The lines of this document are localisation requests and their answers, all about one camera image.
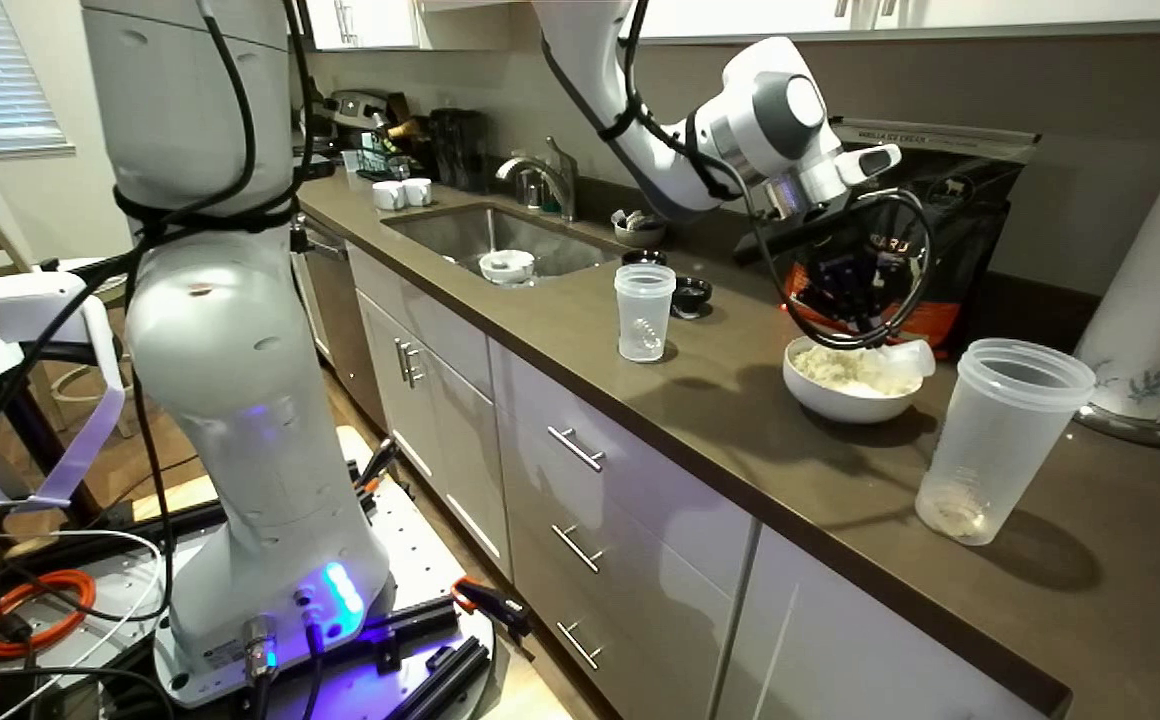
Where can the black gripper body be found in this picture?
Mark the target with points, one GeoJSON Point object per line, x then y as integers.
{"type": "Point", "coordinates": [857, 272]}

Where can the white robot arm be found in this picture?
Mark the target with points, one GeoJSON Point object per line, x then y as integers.
{"type": "Point", "coordinates": [198, 127]}

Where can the clear shaker cup right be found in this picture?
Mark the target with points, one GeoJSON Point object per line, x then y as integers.
{"type": "Point", "coordinates": [1004, 413]}

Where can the clear shaker cup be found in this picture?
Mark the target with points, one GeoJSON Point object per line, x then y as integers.
{"type": "Point", "coordinates": [1004, 413]}
{"type": "Point", "coordinates": [642, 311]}

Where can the clear shaker cup left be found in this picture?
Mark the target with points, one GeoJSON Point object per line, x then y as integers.
{"type": "Point", "coordinates": [642, 311]}

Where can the white cup in sink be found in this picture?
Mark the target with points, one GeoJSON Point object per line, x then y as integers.
{"type": "Point", "coordinates": [508, 269]}

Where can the white bowl with powder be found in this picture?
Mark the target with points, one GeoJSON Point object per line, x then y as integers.
{"type": "Point", "coordinates": [857, 386]}

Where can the black whey protein bag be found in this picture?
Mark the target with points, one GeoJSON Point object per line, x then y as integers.
{"type": "Point", "coordinates": [965, 185]}

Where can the black shaker lid near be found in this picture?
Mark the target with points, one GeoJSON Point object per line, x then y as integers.
{"type": "Point", "coordinates": [693, 298]}

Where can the black shaker lid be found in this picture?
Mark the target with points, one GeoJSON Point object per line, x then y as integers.
{"type": "Point", "coordinates": [693, 298]}
{"type": "Point", "coordinates": [644, 256]}

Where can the black shaker lid far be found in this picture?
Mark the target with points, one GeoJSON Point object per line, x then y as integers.
{"type": "Point", "coordinates": [644, 256]}

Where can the chrome sink faucet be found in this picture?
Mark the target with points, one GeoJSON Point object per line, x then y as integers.
{"type": "Point", "coordinates": [550, 185]}

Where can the steel kitchen sink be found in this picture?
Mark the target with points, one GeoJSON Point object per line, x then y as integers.
{"type": "Point", "coordinates": [474, 228]}

